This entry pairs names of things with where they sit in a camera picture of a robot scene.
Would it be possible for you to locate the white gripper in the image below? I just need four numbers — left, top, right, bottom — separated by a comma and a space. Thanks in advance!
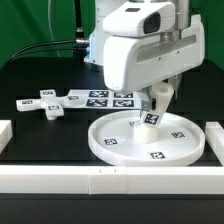
103, 14, 206, 127

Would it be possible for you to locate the white round table top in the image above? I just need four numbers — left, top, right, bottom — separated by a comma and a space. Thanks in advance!
88, 110, 205, 167

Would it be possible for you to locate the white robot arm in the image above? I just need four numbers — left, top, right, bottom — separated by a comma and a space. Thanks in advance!
85, 0, 205, 125

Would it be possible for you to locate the white marker sheet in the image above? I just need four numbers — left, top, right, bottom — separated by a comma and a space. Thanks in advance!
68, 89, 141, 110

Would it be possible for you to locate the white right fence block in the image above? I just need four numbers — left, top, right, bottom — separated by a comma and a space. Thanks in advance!
205, 122, 224, 167

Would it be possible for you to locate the white fence block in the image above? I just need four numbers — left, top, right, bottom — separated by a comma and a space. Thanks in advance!
0, 120, 13, 154
205, 122, 224, 167

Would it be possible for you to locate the white cross-shaped table base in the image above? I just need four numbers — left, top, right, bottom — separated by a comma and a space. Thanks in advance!
15, 88, 85, 121

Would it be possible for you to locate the white left fence block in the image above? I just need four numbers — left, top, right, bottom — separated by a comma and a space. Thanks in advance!
0, 120, 13, 154

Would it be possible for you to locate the white front fence bar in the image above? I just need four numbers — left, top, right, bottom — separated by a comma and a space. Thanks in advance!
0, 165, 224, 194

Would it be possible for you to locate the black vertical cable connector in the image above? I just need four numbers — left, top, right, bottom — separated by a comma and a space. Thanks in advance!
74, 0, 84, 45

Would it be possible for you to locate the black cable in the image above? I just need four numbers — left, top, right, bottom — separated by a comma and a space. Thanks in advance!
2, 39, 88, 68

